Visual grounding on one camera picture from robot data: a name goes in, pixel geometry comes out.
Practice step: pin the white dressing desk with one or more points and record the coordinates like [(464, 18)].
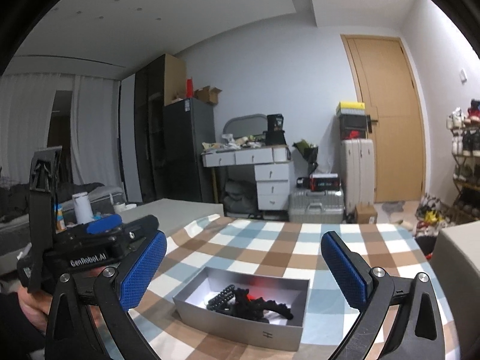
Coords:
[(273, 169)]

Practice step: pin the silver cardboard box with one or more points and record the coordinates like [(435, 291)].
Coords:
[(199, 305)]

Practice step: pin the black hair claw clip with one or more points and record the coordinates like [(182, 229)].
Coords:
[(272, 306)]

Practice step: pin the wooden shoe rack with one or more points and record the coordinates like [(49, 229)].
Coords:
[(464, 129)]

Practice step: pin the white upright suitcase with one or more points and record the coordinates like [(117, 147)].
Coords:
[(357, 172)]

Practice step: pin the black red box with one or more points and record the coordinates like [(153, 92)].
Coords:
[(319, 182)]

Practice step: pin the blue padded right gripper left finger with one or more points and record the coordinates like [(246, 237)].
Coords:
[(71, 329)]

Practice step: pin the person's left hand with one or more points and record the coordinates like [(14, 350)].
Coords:
[(36, 307)]

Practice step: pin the black refrigerator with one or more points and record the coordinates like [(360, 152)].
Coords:
[(187, 126)]

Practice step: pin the yellow black shoebox stack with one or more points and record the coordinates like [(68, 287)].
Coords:
[(352, 120)]

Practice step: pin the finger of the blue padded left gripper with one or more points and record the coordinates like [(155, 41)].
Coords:
[(103, 225)]

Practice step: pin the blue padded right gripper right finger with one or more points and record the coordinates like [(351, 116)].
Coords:
[(417, 331)]

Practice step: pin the grey headboard panel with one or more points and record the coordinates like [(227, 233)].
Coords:
[(455, 263)]

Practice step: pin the small cardboard box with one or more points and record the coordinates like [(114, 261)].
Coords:
[(365, 214)]

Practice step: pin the plaid bed blanket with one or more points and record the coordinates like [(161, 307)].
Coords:
[(287, 250)]

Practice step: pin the silver flat suitcase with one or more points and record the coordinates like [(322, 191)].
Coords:
[(325, 207)]

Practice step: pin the white curtain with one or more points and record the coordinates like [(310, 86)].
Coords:
[(78, 113)]

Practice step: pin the black hat box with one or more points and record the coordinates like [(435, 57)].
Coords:
[(275, 134)]

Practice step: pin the black hair accessories pile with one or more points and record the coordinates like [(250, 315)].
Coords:
[(244, 307)]

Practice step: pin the wooden door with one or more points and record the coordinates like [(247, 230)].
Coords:
[(384, 81)]

